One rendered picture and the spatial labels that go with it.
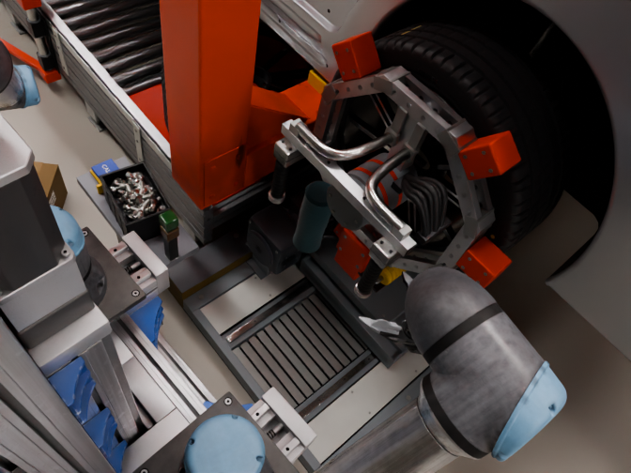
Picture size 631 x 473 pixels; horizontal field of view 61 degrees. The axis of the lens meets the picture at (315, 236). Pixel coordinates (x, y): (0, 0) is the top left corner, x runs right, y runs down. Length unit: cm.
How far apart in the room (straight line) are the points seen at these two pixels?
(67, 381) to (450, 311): 46
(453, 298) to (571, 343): 184
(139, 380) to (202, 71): 68
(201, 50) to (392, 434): 87
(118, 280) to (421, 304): 73
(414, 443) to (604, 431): 175
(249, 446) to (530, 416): 41
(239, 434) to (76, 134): 196
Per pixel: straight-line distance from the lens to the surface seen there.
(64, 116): 271
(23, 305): 63
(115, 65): 252
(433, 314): 67
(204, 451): 86
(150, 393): 122
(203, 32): 122
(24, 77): 114
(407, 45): 132
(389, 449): 73
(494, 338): 67
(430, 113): 121
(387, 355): 194
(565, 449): 231
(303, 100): 180
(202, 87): 131
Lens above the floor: 189
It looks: 56 degrees down
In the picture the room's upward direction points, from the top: 18 degrees clockwise
